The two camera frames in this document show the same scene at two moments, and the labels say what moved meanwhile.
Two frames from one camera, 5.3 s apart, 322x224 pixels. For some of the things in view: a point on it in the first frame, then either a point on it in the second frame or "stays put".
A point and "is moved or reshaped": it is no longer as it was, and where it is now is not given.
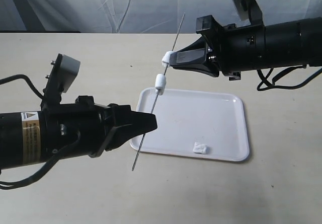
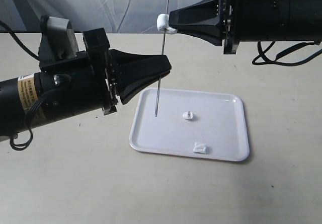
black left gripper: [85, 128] to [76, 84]
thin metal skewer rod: [159, 97] to [162, 53]
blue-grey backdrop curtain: [142, 7] stays put
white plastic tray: [194, 124] stays put
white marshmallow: [200, 148] stays put
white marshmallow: [165, 59] is moved or reshaped
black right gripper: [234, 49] to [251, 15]
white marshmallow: [160, 82] to [187, 115]
